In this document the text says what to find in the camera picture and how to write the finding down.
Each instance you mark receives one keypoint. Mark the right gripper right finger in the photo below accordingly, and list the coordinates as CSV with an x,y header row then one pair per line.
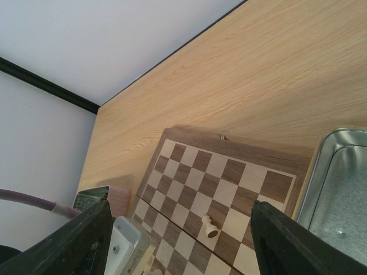
x,y
282,246

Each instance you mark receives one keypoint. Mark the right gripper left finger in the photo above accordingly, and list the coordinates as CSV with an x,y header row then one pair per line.
x,y
79,247

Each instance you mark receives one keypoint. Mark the gold tin tray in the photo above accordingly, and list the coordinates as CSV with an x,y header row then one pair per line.
x,y
333,203

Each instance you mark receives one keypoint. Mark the white chess knight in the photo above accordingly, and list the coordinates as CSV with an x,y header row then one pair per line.
x,y
210,229

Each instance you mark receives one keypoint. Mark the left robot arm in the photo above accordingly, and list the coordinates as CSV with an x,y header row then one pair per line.
x,y
7,253

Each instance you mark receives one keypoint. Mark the wooden chess board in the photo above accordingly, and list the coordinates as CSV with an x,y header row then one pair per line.
x,y
192,175

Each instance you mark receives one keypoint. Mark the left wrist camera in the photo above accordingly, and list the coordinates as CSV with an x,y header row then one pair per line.
x,y
131,248

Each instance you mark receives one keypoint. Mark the black aluminium frame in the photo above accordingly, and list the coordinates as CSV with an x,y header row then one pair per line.
x,y
60,92

